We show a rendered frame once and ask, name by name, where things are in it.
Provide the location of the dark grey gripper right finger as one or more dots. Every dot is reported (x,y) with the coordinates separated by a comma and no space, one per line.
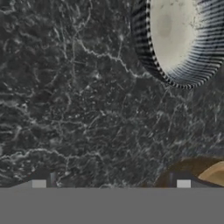
(183,183)

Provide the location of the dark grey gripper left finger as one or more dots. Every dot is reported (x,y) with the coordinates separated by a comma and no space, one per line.
(39,183)

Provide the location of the brown wooden bowl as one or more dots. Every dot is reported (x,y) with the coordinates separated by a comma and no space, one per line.
(201,167)

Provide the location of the black and white striped bowl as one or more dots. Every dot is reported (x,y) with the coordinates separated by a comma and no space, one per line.
(175,38)

